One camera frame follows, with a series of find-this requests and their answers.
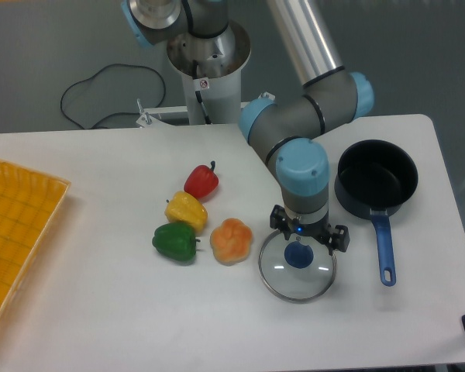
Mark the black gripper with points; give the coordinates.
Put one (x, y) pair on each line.
(337, 237)

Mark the glass lid blue knob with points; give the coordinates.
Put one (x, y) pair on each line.
(298, 269)

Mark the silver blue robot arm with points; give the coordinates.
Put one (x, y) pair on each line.
(282, 136)

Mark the orange bread roll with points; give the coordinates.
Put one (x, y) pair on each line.
(231, 241)

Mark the dark blue saucepan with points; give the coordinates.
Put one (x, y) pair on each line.
(374, 179)

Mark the red bell pepper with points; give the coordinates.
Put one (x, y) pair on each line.
(202, 181)

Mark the yellow bell pepper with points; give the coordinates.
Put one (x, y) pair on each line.
(183, 207)

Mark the green bell pepper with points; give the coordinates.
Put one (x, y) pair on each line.
(176, 241)

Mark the yellow plastic basket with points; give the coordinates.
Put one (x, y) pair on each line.
(29, 201)

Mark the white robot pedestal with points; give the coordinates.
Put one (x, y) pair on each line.
(211, 73)

